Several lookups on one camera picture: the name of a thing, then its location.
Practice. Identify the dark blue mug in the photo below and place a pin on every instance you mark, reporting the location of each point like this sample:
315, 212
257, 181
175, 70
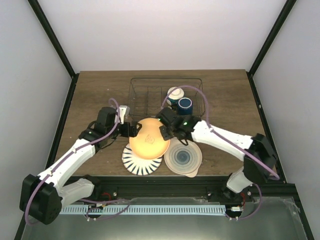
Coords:
185, 106

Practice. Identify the orange plastic plate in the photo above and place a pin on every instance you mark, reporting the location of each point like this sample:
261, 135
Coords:
149, 143

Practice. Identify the white blue striped plate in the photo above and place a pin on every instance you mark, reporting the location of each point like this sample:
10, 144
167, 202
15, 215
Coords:
139, 166

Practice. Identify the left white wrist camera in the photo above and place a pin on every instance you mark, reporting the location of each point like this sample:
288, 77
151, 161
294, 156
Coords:
124, 111

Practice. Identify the light blue slotted cable duct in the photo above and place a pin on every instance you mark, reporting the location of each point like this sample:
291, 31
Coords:
203, 210

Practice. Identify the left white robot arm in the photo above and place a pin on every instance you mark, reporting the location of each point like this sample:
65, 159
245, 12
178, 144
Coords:
43, 196

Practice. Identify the black frame post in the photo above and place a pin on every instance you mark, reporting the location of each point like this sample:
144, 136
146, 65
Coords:
43, 20
280, 20

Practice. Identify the black wire dish rack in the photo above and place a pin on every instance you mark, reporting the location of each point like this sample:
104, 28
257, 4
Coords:
146, 94

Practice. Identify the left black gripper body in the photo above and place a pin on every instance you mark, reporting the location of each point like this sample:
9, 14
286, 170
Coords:
126, 133

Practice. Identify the cream and teal bowl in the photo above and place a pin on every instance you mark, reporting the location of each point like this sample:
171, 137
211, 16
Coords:
174, 95

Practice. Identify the right black frame post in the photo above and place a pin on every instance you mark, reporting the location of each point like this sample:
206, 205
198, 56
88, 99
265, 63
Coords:
280, 20

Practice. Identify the clear plastic lidded bowl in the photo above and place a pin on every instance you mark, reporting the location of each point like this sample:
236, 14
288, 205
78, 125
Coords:
183, 159

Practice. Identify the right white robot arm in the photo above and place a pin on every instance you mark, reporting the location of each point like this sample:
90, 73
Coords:
255, 152

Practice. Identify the left black frame post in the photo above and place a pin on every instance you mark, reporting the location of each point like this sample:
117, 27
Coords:
43, 20

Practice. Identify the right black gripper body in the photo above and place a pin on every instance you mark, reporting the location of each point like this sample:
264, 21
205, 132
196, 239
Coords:
167, 136

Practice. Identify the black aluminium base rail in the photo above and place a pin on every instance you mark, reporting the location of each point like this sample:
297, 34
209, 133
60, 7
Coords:
129, 187

